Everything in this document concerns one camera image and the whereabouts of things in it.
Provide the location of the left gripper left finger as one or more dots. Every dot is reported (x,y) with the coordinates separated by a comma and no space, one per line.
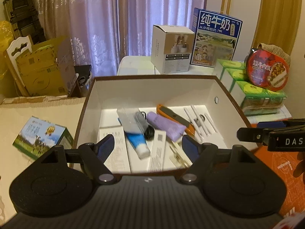
(94,157)

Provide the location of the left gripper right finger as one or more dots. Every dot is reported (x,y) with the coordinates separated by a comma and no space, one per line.
(202,157)

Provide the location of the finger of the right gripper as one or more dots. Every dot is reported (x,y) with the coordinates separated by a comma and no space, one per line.
(282,123)
(260,135)

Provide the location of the white plastic clip bracket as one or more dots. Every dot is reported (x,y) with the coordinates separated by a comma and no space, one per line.
(178,157)

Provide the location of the white four-antenna wifi router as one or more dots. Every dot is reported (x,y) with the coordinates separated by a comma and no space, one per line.
(205,129)

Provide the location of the white deodorant product box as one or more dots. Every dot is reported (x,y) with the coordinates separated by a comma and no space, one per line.
(114,147)

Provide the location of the purple cream tube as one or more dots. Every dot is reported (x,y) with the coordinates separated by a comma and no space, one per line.
(173,130)

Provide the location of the blue hand cream tube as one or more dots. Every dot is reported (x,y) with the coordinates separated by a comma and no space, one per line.
(138,142)

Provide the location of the long narrow white box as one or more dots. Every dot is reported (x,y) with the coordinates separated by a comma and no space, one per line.
(158,152)

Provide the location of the clear plastic soap case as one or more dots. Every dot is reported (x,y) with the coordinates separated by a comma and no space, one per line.
(132,120)

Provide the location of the orange utility knife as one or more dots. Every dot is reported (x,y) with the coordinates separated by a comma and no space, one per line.
(171,115)

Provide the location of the person right hand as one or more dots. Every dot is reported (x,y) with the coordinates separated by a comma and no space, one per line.
(299,170)

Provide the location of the green drink carton pack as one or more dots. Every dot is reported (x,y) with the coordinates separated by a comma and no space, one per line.
(253,100)

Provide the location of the red beef rice meal box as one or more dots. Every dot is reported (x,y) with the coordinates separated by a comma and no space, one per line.
(266,70)

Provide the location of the small green milk box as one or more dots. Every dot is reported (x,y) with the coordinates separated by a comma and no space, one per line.
(38,136)

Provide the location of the beige quilted cover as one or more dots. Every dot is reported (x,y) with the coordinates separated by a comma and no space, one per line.
(276,51)

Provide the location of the brown open storage box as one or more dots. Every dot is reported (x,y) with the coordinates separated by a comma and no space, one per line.
(171,105)

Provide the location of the yellow cardboard carton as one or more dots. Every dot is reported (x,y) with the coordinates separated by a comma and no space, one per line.
(43,69)

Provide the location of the blue milk carton box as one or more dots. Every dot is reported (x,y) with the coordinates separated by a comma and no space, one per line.
(216,37)

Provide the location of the white beige product box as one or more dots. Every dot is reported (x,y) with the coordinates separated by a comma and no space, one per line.
(171,48)

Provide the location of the pink sheer curtain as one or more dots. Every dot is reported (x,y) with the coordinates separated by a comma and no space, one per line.
(102,32)

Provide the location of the yellow plastic bag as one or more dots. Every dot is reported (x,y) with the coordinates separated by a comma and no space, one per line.
(7,81)

